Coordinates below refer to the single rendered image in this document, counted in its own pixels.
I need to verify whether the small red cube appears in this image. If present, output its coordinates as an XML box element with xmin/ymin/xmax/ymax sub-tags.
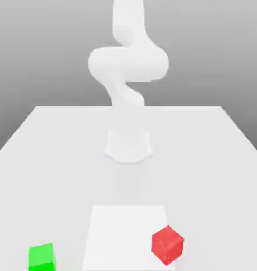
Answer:
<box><xmin>151</xmin><ymin>225</ymin><xmax>185</xmax><ymax>266</ymax></box>

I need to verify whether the small green cube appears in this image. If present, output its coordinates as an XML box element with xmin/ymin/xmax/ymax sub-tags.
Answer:
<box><xmin>27</xmin><ymin>242</ymin><xmax>57</xmax><ymax>271</ymax></box>

